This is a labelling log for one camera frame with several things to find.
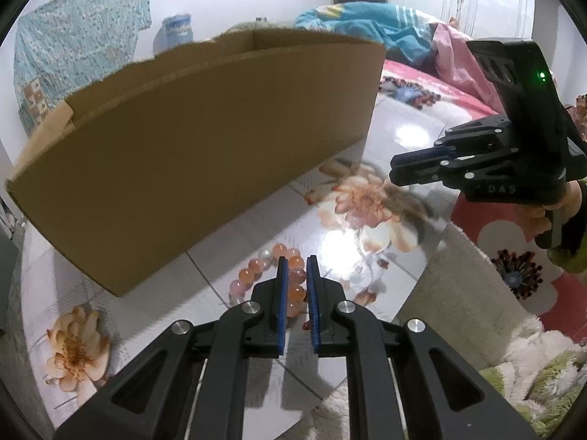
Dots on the right hand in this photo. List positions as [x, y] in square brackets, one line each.
[561, 226]

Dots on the teal floral hanging cloth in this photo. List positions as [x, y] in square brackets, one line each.
[65, 45]

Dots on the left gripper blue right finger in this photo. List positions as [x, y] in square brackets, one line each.
[329, 312]

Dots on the floral plastic tablecloth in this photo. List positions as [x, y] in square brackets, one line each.
[376, 241]

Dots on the light pink blanket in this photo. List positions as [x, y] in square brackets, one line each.
[456, 65]

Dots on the pink floral bed quilt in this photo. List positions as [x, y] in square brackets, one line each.
[557, 297]

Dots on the teal patterned blanket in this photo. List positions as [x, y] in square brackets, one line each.
[404, 32]

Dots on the water dispenser bottle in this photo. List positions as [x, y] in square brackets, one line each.
[178, 30]

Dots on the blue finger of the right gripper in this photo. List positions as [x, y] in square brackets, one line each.
[474, 140]
[455, 165]

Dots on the white shaggy rug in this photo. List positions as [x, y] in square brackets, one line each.
[540, 372]

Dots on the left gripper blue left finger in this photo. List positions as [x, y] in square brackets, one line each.
[265, 337]

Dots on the brown cardboard box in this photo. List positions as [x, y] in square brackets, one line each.
[126, 174]

